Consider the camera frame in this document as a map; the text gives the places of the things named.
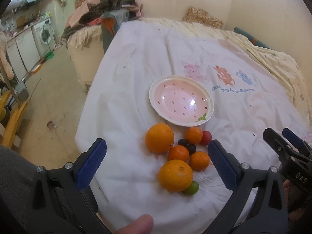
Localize red cherry tomato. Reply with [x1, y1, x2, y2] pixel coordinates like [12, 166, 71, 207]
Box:
[199, 130, 212, 146]

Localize small tangerine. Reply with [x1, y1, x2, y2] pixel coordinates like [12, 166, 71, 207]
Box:
[184, 127, 203, 144]
[189, 151, 210, 171]
[168, 145, 189, 162]

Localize small tangerine top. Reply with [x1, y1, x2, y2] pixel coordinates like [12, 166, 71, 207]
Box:
[184, 127, 203, 144]

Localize dark grape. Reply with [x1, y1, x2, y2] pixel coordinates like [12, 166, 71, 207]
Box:
[187, 144, 196, 155]
[177, 139, 188, 147]

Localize large orange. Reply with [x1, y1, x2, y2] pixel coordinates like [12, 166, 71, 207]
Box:
[145, 123, 175, 154]
[158, 160, 193, 192]

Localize person's right hand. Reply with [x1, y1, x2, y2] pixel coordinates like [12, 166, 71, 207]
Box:
[283, 180, 311, 222]

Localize person's left hand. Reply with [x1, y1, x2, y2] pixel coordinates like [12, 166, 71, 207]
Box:
[115, 214, 154, 234]

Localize cream floral quilt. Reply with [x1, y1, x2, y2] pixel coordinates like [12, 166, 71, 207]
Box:
[140, 18, 311, 126]

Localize yellow wooden chair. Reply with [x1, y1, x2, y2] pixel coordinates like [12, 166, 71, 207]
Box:
[1, 101, 28, 148]

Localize teal patterned cushion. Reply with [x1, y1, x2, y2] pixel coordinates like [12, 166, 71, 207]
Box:
[234, 27, 269, 49]

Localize pink strawberry ceramic plate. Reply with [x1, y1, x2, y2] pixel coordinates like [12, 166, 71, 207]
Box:
[149, 75, 215, 127]

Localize white cartoon print sheet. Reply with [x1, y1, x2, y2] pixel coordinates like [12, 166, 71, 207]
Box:
[76, 21, 311, 233]

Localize white kitchen cabinets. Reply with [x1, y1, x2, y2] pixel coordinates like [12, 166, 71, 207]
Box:
[7, 28, 41, 81]

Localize leopard print pillow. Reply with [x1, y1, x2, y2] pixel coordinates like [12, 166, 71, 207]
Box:
[183, 6, 224, 29]

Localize white washing machine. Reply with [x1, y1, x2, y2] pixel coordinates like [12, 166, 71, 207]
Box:
[31, 18, 55, 58]

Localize pile of clothes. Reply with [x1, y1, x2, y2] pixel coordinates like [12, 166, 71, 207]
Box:
[61, 0, 144, 41]

